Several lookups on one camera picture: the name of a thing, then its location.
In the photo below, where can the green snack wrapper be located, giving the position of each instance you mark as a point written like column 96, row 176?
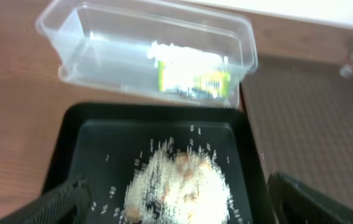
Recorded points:
column 194, row 81

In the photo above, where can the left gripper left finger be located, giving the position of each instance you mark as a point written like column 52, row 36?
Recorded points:
column 68, row 203

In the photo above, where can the rice and nuts pile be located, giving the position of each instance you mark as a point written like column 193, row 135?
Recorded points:
column 162, row 173

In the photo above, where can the black plastic tray bin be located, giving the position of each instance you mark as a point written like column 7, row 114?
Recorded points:
column 70, row 155

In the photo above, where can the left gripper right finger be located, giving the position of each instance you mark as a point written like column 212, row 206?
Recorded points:
column 295, row 202

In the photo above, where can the brown serving tray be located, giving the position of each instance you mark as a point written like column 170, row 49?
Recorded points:
column 301, row 114

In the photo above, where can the white tissue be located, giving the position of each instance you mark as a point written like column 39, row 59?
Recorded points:
column 172, row 61

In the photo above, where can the clear plastic waste bin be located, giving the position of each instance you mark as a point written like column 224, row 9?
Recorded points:
column 103, row 44

